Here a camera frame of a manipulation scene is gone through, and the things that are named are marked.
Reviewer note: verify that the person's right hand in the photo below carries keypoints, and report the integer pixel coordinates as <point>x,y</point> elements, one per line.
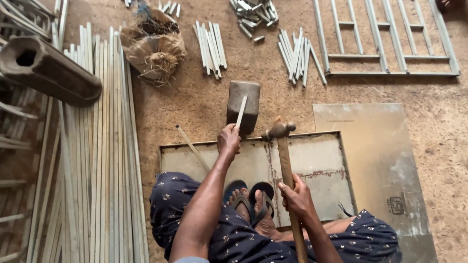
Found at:
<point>298,199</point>

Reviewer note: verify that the person's left hand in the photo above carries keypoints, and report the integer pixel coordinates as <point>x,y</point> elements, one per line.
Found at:
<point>228,140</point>

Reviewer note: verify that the person's left fingers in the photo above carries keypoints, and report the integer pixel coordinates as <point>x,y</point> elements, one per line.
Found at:
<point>234,128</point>

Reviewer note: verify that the short pale metal strip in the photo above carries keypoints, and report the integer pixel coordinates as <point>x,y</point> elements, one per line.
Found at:
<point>241,111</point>

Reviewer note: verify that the grey metal anvil block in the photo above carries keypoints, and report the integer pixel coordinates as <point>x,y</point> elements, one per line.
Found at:
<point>244,104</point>

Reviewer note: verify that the long thin metal rod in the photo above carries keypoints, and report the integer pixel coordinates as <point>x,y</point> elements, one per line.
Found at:
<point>192,147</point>

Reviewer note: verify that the person's left foot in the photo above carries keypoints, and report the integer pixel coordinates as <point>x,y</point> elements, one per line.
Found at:
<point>239,204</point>

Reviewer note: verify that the bundle of medium metal strips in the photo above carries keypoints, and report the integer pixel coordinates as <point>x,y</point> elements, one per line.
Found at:
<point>211,47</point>

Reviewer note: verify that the rusty framed metal sheet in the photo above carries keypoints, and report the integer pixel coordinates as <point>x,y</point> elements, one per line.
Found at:
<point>314,171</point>

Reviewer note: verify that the person's right foot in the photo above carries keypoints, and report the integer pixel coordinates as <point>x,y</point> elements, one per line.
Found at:
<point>265,217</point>

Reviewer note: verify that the fanned bundle of metal strips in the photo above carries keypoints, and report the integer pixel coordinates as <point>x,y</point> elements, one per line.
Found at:
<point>298,56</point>

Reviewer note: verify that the person's patterned navy clothing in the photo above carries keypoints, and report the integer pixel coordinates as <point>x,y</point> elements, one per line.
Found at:
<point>234,241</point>

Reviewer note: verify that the heap of short metal pieces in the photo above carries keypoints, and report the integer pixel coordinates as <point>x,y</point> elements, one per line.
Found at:
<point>254,16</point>

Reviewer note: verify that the frayed burlap sack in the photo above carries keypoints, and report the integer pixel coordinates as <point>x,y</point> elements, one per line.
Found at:
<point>153,45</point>

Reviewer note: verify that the small group of metal strips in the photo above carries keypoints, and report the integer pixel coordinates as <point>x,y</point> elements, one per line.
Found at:
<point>170,7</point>

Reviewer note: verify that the pile of long metal strips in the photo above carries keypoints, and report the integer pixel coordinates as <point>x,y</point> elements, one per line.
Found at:
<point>98,164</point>

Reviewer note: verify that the shiny steel sheet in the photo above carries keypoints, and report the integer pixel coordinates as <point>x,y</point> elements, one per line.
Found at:
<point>380,168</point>

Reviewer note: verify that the brown hollow metal die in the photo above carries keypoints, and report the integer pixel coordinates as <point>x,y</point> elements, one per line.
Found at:
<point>47,69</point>

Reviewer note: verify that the stack of metal frames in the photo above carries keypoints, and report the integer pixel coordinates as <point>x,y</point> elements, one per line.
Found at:
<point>22,22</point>

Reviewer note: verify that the welded metal grille frame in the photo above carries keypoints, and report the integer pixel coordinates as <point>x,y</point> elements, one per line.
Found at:
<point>384,40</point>

